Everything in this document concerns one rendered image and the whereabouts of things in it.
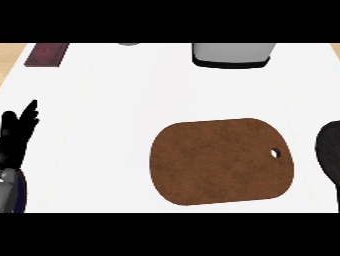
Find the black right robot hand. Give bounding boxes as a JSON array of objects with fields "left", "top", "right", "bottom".
[{"left": 315, "top": 120, "right": 340, "bottom": 214}]

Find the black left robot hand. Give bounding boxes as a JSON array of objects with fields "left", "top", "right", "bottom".
[{"left": 0, "top": 99, "right": 42, "bottom": 179}]

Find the brown wooden cutting board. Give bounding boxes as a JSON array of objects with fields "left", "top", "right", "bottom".
[{"left": 148, "top": 117, "right": 296, "bottom": 207}]

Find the dark red rectangular board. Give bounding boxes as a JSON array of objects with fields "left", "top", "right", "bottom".
[{"left": 24, "top": 43, "right": 71, "bottom": 68}]

